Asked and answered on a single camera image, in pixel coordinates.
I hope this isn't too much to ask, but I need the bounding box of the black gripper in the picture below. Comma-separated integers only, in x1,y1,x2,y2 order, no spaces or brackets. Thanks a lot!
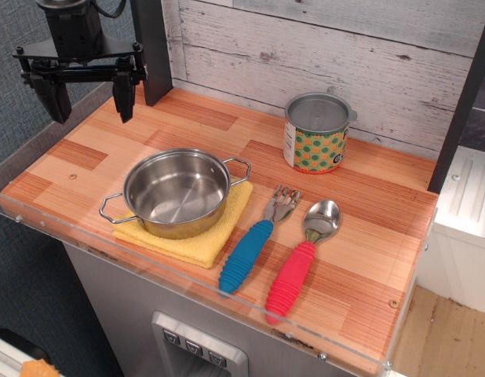
13,7,148,124

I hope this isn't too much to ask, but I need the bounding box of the red handled spoon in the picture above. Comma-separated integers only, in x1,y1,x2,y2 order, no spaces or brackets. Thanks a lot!
265,199,341,325

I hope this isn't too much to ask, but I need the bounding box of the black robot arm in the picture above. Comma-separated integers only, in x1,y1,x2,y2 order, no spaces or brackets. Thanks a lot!
13,1,148,123

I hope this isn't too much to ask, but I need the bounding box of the stainless steel pot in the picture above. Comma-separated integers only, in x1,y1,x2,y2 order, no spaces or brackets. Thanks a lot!
100,148,251,240

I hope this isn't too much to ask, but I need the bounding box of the yellow folded cloth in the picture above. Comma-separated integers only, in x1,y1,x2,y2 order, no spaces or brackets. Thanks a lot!
112,181,253,269

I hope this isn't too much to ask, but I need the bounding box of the clear acrylic table guard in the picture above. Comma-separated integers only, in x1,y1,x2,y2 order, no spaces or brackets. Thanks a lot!
0,89,437,376

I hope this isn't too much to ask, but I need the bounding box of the grey toy cabinet front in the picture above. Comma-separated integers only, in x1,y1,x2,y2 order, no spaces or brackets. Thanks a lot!
64,244,349,376

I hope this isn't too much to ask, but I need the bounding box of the green dotted can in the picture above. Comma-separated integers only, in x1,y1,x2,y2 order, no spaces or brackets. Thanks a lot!
283,92,357,174

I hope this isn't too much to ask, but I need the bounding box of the silver dispenser button panel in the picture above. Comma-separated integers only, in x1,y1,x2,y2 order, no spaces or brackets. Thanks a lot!
151,311,250,376

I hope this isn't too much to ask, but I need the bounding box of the orange object bottom left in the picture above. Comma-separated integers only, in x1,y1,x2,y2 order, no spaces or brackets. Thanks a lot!
19,359,61,377

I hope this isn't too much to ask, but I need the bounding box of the white toy furniture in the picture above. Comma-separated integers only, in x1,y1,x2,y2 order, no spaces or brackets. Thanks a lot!
416,147,485,313

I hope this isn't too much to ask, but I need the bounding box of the dark vertical post left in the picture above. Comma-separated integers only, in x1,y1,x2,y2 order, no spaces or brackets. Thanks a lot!
130,0,173,106

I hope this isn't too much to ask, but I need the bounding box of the dark vertical post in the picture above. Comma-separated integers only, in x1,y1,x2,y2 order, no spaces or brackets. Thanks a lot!
130,0,173,106
428,25,485,194

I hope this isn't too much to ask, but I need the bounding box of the black cable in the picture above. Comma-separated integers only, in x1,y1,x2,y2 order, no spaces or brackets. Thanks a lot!
85,0,128,20

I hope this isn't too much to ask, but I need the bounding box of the blue handled fork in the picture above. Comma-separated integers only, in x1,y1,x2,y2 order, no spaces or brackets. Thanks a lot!
218,185,301,294

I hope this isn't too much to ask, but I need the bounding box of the dark vertical post right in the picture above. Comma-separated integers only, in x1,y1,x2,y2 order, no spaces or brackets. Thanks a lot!
428,25,485,194

